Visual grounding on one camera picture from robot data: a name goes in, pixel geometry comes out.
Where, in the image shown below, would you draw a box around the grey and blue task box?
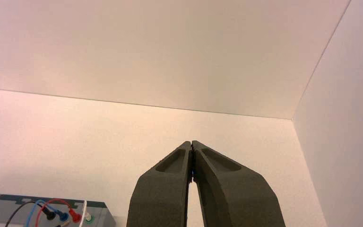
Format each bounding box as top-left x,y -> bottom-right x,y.
0,192 -> 117,227

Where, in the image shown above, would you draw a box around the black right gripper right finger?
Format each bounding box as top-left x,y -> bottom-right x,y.
191,140 -> 286,227

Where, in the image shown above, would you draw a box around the white banana plug cable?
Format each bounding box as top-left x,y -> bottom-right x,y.
78,200 -> 94,227

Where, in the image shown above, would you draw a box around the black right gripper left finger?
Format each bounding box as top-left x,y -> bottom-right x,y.
126,140 -> 192,227

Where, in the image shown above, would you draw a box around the red banana plug cable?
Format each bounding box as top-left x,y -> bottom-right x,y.
35,198 -> 82,227

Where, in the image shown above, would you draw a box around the blue banana plug cable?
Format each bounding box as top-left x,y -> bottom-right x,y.
25,199 -> 70,227

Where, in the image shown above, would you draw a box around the black banana plug cable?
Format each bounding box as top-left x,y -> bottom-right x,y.
5,201 -> 57,227

